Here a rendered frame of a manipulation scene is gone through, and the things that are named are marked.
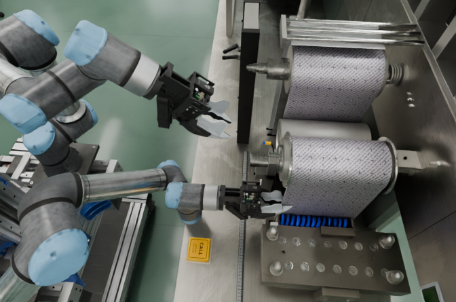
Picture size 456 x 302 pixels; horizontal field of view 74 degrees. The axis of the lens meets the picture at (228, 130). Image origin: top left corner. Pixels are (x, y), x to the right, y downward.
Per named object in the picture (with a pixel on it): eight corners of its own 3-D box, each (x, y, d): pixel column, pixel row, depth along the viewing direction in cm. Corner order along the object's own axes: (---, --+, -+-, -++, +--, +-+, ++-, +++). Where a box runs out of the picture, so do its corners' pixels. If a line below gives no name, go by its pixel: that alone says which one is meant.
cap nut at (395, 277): (385, 270, 85) (391, 266, 81) (397, 271, 85) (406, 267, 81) (387, 284, 83) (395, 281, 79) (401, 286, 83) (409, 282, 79)
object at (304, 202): (277, 212, 96) (286, 187, 81) (353, 218, 95) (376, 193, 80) (277, 214, 95) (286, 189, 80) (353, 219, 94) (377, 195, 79)
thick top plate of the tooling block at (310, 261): (260, 229, 97) (262, 223, 92) (387, 239, 96) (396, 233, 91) (260, 285, 88) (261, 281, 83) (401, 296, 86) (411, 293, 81)
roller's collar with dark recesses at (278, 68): (266, 68, 92) (268, 51, 87) (286, 70, 92) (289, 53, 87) (266, 84, 89) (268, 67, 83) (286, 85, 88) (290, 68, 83)
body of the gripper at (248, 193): (262, 206, 82) (218, 203, 82) (259, 218, 89) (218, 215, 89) (262, 180, 86) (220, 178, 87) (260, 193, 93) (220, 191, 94)
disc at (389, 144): (366, 154, 89) (387, 125, 77) (367, 154, 89) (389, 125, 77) (375, 202, 81) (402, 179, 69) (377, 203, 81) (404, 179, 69)
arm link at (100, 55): (78, 26, 57) (85, 8, 50) (131, 58, 62) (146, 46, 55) (58, 62, 55) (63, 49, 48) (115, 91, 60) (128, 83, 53)
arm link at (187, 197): (172, 189, 95) (167, 176, 88) (206, 191, 95) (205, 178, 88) (167, 213, 91) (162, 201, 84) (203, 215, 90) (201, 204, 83)
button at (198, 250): (190, 239, 102) (189, 237, 100) (210, 240, 102) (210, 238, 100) (186, 260, 98) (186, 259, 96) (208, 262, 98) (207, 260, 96)
